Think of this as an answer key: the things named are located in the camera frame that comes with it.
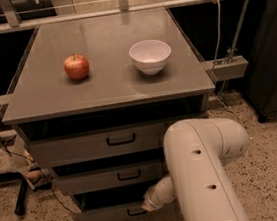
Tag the black bar on floor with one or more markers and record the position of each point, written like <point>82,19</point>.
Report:
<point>20,204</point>

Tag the grey metal rail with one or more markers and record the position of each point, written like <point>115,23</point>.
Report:
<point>36,22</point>

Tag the dark cabinet on right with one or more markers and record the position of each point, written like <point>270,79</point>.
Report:
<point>260,81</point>

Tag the grey drawer cabinet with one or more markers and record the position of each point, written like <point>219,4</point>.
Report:
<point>46,103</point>

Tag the grey middle drawer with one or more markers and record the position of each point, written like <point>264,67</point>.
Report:
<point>110,178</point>

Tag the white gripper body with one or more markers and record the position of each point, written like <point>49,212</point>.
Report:
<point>151,198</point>

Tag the grey metal side bracket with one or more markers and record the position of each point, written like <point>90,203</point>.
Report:
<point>220,70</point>

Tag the grey bottom drawer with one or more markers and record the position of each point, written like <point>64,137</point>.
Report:
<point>112,204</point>

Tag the grey top drawer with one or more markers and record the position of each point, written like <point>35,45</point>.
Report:
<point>104,143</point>

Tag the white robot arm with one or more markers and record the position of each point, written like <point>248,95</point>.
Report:
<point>194,150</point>

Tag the grey drawer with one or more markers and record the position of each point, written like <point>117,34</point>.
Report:
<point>104,143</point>
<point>110,178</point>
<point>112,204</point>

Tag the red apple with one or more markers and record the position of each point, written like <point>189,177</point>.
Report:
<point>76,66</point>

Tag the white bowl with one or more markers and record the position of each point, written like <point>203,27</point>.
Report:
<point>150,56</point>

